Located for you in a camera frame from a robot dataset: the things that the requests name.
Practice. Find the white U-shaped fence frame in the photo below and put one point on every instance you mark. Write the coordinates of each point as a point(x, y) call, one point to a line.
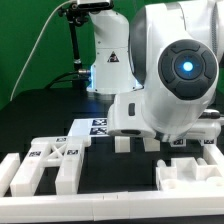
point(46, 206)

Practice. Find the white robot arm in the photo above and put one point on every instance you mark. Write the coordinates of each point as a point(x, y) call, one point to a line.
point(163, 71)

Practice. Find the black camera stand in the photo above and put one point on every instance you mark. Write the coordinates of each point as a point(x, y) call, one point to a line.
point(77, 14)

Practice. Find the white chair seat part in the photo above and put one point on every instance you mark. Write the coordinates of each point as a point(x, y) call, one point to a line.
point(188, 175)

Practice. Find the white chair back part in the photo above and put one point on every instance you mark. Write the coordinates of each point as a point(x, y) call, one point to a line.
point(65, 152)

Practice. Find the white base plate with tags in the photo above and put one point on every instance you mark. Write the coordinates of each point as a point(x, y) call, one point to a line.
point(94, 127)

